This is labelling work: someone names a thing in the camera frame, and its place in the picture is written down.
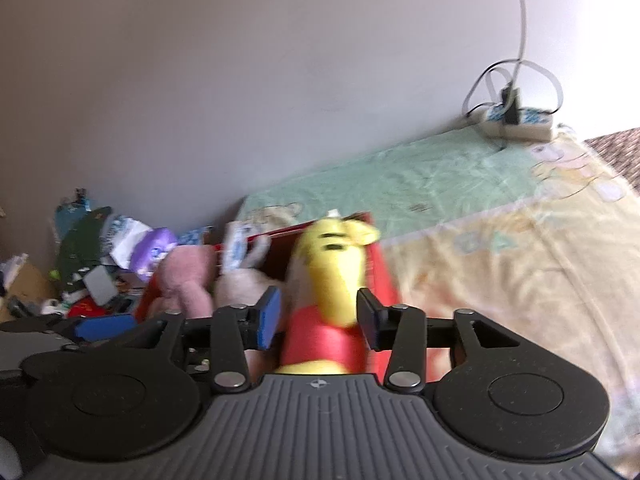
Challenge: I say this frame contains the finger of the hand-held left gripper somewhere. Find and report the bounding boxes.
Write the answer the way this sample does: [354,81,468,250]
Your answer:
[0,312,140,343]

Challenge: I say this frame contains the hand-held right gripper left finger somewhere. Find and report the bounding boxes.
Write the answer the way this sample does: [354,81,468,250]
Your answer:
[120,286,282,395]

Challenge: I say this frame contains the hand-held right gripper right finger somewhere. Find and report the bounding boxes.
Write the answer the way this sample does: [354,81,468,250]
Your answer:
[356,287,521,393]

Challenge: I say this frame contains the pale pink rabbit plush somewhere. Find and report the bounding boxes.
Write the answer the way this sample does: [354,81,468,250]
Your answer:
[215,221,283,311]

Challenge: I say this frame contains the red cardboard box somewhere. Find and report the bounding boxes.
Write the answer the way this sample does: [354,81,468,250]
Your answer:
[135,211,401,383]

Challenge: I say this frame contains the yellow tiger plush red shirt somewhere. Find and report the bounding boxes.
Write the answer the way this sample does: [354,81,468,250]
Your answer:
[275,215,381,376]

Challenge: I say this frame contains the pink rabbit plush keychain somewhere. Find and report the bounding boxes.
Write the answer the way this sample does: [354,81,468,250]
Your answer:
[150,245,217,320]

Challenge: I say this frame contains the small red object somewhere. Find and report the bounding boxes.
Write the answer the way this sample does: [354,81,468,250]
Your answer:
[67,297,108,318]

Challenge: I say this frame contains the grey card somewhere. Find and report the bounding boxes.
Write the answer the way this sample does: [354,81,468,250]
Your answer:
[82,264,118,306]

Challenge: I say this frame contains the brown cardboard piece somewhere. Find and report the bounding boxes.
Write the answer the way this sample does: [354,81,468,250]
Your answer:
[10,260,53,311]

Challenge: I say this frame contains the dark green board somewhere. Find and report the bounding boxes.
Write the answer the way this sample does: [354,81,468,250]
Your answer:
[52,205,113,291]

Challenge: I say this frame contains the purple tissue pack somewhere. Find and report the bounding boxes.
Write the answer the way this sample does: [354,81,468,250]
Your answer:
[130,227,178,278]

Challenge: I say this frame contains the blue white tissue pack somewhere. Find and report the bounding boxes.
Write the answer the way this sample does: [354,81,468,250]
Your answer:
[102,214,151,266]

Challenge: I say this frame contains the blue printed packet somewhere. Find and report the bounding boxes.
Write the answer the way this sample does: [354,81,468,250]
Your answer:
[177,226,213,248]

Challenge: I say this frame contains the cartoon printed bedsheet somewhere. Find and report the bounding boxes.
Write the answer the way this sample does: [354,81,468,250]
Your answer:
[235,125,640,476]

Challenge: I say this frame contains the white power strip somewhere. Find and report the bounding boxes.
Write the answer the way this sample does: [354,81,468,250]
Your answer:
[467,102,556,142]

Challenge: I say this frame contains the black power adapter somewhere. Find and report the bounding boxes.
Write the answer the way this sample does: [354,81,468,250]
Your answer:
[501,87,522,126]

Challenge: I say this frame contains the brown patterned cloth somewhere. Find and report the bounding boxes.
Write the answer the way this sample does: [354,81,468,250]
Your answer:
[582,125,640,196]

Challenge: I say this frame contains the white cable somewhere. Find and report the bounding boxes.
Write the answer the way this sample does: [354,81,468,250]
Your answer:
[510,0,530,91]

